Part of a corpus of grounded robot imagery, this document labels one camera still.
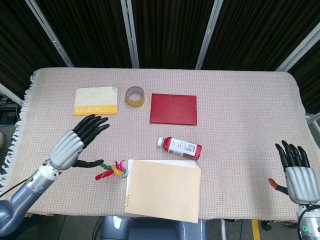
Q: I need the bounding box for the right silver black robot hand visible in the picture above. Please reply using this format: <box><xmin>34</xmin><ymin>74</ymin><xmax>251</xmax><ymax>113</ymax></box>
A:
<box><xmin>268</xmin><ymin>140</ymin><xmax>320</xmax><ymax>204</ymax></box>

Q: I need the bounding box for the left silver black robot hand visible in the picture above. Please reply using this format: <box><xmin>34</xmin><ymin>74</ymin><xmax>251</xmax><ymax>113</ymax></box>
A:
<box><xmin>48</xmin><ymin>114</ymin><xmax>111</xmax><ymax>171</ymax></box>

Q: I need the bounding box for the colourful feather toy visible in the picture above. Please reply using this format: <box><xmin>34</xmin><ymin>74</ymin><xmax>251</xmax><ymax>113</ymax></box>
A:
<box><xmin>95</xmin><ymin>159</ymin><xmax>129</xmax><ymax>181</ymax></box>

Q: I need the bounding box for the yellow white Lexicon book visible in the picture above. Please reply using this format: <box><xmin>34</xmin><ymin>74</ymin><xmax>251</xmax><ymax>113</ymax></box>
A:
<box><xmin>73</xmin><ymin>86</ymin><xmax>119</xmax><ymax>117</ymax></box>

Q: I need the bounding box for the yellowish clear tape roll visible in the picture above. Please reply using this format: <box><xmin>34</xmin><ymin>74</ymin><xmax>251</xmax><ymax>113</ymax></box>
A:
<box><xmin>125</xmin><ymin>85</ymin><xmax>146</xmax><ymax>108</ymax></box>

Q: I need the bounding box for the beige woven tablecloth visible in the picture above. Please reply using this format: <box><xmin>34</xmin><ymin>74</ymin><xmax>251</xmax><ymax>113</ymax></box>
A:
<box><xmin>0</xmin><ymin>67</ymin><xmax>307</xmax><ymax>225</ymax></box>

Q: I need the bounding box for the beige loose-leaf binder notebook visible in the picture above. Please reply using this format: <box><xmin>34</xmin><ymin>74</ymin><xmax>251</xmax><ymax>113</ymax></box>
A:
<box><xmin>123</xmin><ymin>159</ymin><xmax>202</xmax><ymax>224</ymax></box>

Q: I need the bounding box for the red hardcover book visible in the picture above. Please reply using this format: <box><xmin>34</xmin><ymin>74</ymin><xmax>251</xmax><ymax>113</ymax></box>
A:
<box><xmin>149</xmin><ymin>92</ymin><xmax>198</xmax><ymax>127</ymax></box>

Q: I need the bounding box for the grey blue robot torso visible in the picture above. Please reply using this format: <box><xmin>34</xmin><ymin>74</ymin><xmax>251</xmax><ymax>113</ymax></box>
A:
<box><xmin>93</xmin><ymin>216</ymin><xmax>208</xmax><ymax>240</ymax></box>

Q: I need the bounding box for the red NFC juice bottle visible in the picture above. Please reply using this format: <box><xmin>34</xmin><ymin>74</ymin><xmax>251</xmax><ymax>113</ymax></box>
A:
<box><xmin>156</xmin><ymin>136</ymin><xmax>203</xmax><ymax>161</ymax></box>

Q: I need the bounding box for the dark pleated curtain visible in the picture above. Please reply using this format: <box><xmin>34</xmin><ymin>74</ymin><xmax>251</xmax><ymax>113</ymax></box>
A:
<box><xmin>0</xmin><ymin>0</ymin><xmax>320</xmax><ymax>116</ymax></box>

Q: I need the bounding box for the white metal frame post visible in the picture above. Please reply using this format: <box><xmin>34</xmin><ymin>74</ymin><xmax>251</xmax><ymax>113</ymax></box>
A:
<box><xmin>120</xmin><ymin>0</ymin><xmax>140</xmax><ymax>69</ymax></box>
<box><xmin>194</xmin><ymin>0</ymin><xmax>225</xmax><ymax>70</ymax></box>
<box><xmin>0</xmin><ymin>82</ymin><xmax>25</xmax><ymax>106</ymax></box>
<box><xmin>274</xmin><ymin>28</ymin><xmax>320</xmax><ymax>73</ymax></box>
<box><xmin>24</xmin><ymin>0</ymin><xmax>75</xmax><ymax>68</ymax></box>

